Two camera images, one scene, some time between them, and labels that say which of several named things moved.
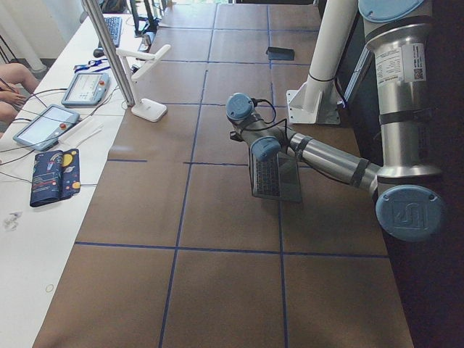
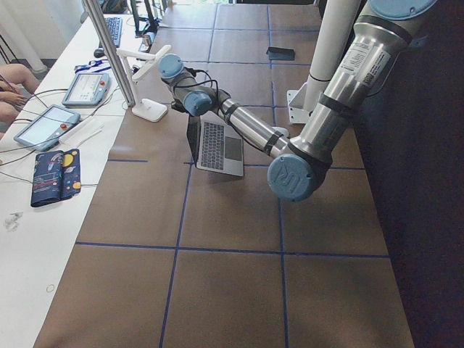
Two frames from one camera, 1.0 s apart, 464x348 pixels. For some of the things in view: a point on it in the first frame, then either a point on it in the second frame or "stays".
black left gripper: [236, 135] -> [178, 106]
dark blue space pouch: [55, 176] stays
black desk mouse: [98, 53] stays
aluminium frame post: [117, 69] stays
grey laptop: [278, 178] -> [214, 145]
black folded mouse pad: [280, 54] stays
